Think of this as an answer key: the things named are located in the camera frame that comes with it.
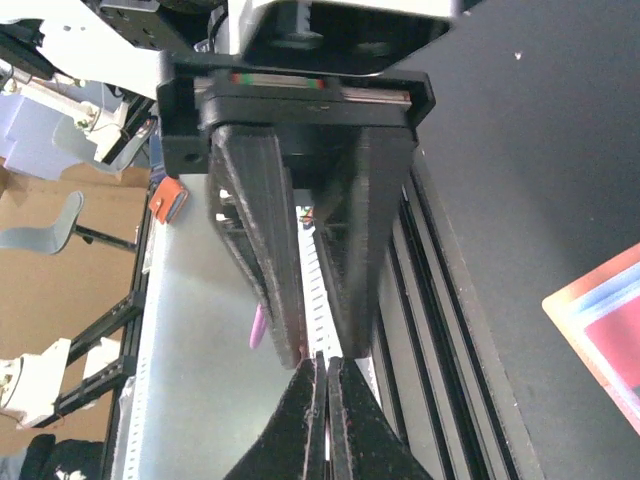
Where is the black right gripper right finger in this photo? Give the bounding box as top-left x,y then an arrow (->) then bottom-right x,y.
327,357 -> 432,480

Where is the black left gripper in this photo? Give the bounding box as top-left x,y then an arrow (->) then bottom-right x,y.
156,52 -> 436,369

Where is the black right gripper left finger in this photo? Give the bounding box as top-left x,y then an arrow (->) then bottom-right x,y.
226,353 -> 327,480

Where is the pink leather card holder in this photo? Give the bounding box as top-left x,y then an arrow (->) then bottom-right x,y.
542,245 -> 639,430

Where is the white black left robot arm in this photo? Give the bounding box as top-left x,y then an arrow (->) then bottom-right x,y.
1,1 -> 464,368

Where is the orange leather card holder outside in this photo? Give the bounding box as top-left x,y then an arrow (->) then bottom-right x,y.
148,177 -> 189,224

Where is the white slotted cable duct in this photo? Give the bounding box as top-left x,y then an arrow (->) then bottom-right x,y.
119,199 -> 379,480

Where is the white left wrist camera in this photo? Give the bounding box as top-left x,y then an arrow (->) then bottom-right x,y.
228,0 -> 471,76

